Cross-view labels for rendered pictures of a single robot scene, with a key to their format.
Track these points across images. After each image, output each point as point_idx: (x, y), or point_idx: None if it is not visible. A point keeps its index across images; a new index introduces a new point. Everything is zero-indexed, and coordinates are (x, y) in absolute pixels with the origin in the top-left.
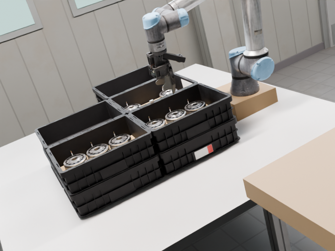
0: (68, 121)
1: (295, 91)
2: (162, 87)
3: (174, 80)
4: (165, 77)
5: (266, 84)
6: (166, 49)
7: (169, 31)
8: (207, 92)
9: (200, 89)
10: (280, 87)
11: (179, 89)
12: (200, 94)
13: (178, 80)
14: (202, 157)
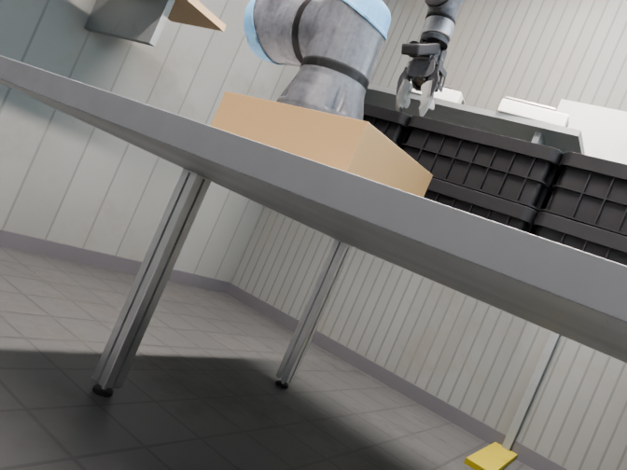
0: None
1: (146, 104)
2: (409, 103)
3: (397, 87)
4: (412, 86)
5: (259, 98)
6: (422, 34)
7: (424, 1)
8: (368, 119)
9: (395, 126)
10: (202, 123)
11: (505, 186)
12: (395, 140)
13: (510, 156)
14: None
